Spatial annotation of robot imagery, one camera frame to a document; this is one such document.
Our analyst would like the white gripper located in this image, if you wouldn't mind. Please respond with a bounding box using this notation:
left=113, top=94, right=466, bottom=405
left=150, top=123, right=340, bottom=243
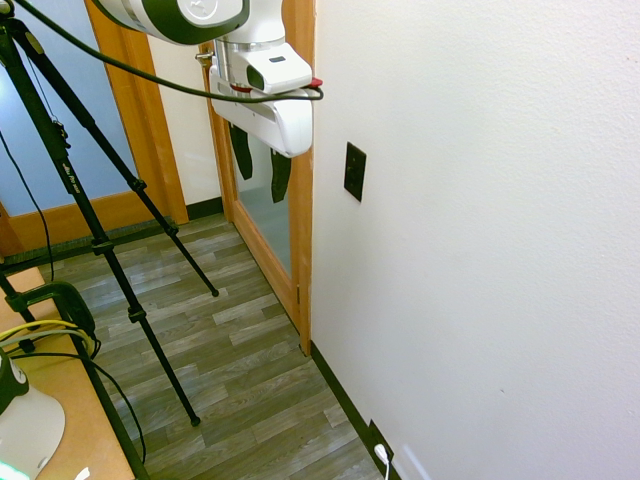
left=208, top=65, right=314, bottom=204

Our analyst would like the wooden door with glass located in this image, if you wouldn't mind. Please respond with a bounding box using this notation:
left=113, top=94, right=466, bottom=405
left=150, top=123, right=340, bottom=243
left=198, top=0, right=317, bottom=357

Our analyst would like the wooden framed frosted glass panel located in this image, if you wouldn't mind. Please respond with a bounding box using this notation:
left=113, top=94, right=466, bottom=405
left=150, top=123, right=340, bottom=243
left=0, top=0, right=190, bottom=257

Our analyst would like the black table clamp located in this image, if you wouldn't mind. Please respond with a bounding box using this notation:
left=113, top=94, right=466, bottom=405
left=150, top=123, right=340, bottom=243
left=3, top=280, right=97, bottom=351

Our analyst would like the black baseboard strip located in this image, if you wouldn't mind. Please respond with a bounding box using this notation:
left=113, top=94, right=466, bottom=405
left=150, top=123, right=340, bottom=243
left=309, top=339, right=402, bottom=480

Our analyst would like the black light switch plate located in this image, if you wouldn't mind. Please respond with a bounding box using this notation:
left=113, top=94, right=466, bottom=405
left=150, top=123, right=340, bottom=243
left=343, top=141, right=367, bottom=203

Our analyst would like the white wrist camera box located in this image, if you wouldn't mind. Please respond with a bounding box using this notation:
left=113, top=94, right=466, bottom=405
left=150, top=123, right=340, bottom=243
left=244, top=45, right=314, bottom=94

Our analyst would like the black camera tripod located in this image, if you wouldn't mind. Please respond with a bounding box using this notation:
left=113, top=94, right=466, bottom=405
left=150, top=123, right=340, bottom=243
left=0, top=14, right=221, bottom=428

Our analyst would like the black thin cable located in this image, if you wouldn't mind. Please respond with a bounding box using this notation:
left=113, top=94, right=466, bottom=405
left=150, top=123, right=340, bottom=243
left=0, top=130, right=55, bottom=281

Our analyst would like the yellow cable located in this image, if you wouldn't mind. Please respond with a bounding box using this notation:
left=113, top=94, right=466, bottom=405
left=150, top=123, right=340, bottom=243
left=0, top=321, right=96, bottom=357

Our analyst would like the grey cable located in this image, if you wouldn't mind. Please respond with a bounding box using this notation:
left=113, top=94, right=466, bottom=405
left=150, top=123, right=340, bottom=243
left=0, top=327, right=86, bottom=351

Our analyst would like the white plug with cable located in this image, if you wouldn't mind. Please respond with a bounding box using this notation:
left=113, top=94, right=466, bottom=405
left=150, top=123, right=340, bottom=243
left=373, top=443, right=394, bottom=480

